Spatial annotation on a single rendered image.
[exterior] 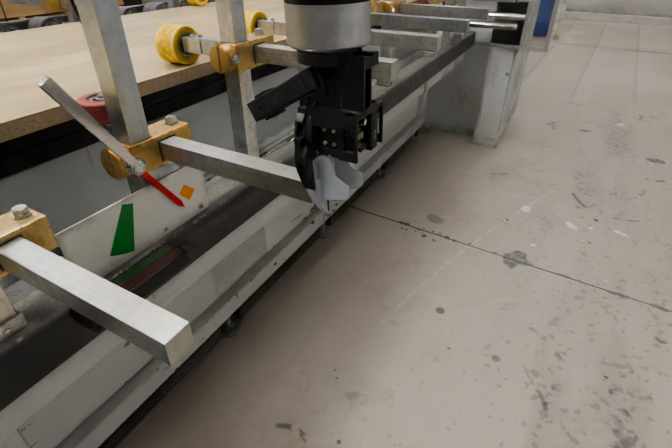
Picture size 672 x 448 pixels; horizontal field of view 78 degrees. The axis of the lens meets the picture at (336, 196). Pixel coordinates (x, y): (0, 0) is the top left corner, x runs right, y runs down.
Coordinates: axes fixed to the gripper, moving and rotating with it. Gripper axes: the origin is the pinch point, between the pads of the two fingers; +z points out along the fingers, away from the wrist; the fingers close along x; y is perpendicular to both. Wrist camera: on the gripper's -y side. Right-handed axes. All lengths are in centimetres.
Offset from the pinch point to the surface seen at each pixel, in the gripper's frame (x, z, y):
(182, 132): 2.9, -4.2, -28.0
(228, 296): 28, 64, -55
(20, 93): -5, -9, -58
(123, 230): -11.5, 6.5, -28.2
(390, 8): 91, -14, -29
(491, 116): 225, 61, -14
